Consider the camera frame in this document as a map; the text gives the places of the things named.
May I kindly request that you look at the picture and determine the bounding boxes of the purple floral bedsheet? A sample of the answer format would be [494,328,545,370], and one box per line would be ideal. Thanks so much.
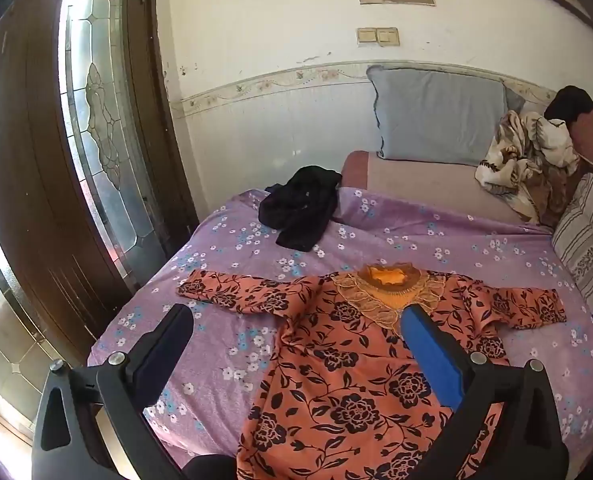
[88,190,593,471]

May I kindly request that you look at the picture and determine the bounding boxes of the striped cushion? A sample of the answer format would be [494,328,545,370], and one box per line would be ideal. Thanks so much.
[552,172,593,312]

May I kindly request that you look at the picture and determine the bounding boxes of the beige wall switches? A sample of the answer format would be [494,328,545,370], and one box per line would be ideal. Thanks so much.
[356,27,400,47]

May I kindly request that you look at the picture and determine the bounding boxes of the dark garment on headboard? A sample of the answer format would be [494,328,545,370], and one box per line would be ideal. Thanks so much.
[543,86,593,128]

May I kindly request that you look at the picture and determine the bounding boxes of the pink mattress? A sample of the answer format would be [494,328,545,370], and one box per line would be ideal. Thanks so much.
[336,151,552,235]

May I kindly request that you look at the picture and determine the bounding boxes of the grey pillow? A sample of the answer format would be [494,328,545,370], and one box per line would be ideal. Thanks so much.
[367,65,525,167]

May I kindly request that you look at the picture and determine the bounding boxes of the brown wooden door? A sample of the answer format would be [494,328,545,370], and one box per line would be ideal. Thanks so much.
[0,0,198,363]

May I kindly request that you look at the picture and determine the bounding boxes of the beige floral blanket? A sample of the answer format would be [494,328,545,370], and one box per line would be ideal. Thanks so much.
[475,110,583,229]

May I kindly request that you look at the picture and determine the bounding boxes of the black garment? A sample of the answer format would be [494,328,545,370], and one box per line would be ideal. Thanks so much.
[258,166,342,252]

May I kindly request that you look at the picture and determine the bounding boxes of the orange floral dress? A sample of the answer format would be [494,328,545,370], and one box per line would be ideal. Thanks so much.
[179,263,566,479]

